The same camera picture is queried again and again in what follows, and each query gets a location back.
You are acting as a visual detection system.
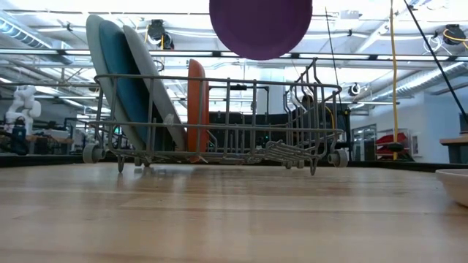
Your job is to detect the orange plate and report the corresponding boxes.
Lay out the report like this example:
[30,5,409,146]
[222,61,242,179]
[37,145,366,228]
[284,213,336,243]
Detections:
[186,58,210,164]

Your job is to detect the grey plate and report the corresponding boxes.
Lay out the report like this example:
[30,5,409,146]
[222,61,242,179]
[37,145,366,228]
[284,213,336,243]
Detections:
[122,24,187,150]

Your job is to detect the purple plate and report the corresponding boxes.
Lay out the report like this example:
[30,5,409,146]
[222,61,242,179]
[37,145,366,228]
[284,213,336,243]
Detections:
[208,0,314,61]

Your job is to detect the grey wire dish rack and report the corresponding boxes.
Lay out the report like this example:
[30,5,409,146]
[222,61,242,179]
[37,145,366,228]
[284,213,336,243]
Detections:
[82,58,349,177]

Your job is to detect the light blue plate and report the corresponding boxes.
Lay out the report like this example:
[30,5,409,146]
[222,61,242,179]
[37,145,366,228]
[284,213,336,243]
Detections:
[86,14,147,150]

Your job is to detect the black desk partition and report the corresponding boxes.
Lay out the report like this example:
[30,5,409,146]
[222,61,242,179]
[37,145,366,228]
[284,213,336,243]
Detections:
[208,85,352,150]

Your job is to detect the thin black pole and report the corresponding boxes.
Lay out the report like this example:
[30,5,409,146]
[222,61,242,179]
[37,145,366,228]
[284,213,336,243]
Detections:
[324,7,343,110]

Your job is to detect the red storage bins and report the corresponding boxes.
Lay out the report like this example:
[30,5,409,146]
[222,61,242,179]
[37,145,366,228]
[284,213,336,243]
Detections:
[375,131,410,160]

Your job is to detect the wooden workbench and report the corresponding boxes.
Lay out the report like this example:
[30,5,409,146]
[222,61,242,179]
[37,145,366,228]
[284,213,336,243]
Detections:
[25,134,74,154]

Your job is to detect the white framed panel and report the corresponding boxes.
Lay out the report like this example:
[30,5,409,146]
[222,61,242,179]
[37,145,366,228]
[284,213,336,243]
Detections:
[409,131,422,157]

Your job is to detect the white robot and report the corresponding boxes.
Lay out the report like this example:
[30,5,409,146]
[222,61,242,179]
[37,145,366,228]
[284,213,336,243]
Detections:
[4,85,42,134]

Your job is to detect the wooden side table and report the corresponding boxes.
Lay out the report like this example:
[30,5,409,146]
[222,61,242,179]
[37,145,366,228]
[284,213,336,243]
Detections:
[439,135,468,164]

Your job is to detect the black aluminium table frame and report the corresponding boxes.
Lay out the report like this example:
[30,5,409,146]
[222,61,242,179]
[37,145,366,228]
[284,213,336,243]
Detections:
[0,152,439,173]

